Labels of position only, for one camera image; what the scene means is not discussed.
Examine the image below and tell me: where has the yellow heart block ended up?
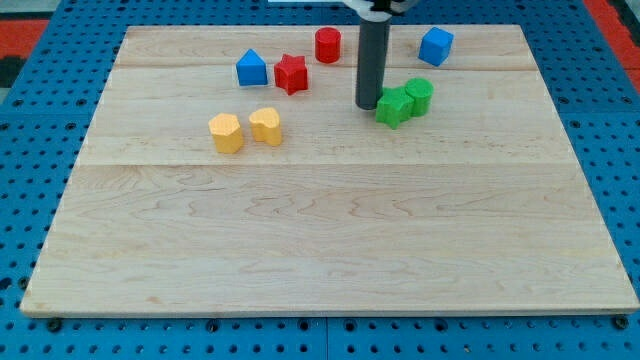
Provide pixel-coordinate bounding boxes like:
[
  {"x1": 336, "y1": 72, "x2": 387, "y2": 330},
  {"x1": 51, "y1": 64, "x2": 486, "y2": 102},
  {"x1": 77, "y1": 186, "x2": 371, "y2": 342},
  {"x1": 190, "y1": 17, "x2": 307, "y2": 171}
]
[{"x1": 249, "y1": 107, "x2": 282, "y2": 146}]

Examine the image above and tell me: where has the red star block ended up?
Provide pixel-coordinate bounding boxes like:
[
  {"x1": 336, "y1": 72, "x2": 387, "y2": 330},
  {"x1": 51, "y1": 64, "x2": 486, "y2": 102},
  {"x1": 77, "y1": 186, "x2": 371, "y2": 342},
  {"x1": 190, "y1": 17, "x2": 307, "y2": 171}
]
[{"x1": 274, "y1": 54, "x2": 309, "y2": 95}]

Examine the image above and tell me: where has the blue cube block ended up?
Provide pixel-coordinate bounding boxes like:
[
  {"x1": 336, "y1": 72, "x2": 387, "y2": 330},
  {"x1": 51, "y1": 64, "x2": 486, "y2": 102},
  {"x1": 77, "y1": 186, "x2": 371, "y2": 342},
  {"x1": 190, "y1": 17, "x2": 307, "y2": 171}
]
[{"x1": 418, "y1": 27, "x2": 454, "y2": 67}]

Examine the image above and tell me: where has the green cylinder block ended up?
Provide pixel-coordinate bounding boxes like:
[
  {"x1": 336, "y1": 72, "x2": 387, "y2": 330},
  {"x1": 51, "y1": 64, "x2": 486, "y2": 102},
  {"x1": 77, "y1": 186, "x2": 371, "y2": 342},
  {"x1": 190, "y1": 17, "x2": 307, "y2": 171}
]
[{"x1": 405, "y1": 78, "x2": 434, "y2": 117}]

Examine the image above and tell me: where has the blue triangular prism block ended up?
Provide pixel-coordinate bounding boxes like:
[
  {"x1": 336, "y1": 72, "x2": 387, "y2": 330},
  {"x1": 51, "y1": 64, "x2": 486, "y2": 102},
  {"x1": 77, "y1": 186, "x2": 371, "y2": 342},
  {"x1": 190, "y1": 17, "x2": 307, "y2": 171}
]
[{"x1": 235, "y1": 49, "x2": 268, "y2": 86}]

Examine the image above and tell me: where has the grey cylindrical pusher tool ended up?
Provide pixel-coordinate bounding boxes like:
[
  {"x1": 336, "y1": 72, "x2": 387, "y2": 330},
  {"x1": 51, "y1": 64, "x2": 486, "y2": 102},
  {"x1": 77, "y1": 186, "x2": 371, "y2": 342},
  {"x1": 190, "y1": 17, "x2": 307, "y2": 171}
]
[{"x1": 355, "y1": 15, "x2": 391, "y2": 110}]

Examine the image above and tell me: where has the yellow hexagon block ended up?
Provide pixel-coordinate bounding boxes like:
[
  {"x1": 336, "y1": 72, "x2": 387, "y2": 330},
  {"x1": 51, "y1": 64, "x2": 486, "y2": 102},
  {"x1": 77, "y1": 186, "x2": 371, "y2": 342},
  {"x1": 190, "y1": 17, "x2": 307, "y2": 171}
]
[{"x1": 208, "y1": 113, "x2": 244, "y2": 154}]

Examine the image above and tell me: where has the light wooden board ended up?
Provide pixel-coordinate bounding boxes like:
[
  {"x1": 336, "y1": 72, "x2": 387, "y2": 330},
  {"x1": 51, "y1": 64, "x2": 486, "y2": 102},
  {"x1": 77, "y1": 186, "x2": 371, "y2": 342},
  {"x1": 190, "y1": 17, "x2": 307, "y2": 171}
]
[{"x1": 21, "y1": 25, "x2": 639, "y2": 318}]

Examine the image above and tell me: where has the green star block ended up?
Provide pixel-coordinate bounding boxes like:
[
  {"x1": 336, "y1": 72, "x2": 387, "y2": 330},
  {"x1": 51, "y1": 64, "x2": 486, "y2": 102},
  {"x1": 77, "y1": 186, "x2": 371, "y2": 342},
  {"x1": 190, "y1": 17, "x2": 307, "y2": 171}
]
[{"x1": 375, "y1": 87, "x2": 414, "y2": 129}]

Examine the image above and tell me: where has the red cylinder block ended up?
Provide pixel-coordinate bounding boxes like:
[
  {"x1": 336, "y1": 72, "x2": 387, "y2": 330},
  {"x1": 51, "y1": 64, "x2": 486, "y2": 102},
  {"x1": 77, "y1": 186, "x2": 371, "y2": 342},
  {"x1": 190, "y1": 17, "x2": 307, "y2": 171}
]
[{"x1": 315, "y1": 27, "x2": 342, "y2": 64}]

